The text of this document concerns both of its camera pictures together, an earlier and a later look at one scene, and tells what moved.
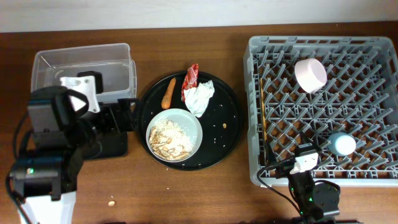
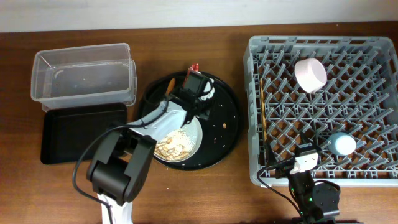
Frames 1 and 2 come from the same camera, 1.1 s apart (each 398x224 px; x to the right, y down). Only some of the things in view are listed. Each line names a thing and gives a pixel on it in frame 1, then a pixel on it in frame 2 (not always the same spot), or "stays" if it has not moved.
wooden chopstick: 263,111 stays
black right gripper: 271,158 stays
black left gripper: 127,117 -> 208,109
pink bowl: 311,74 stays
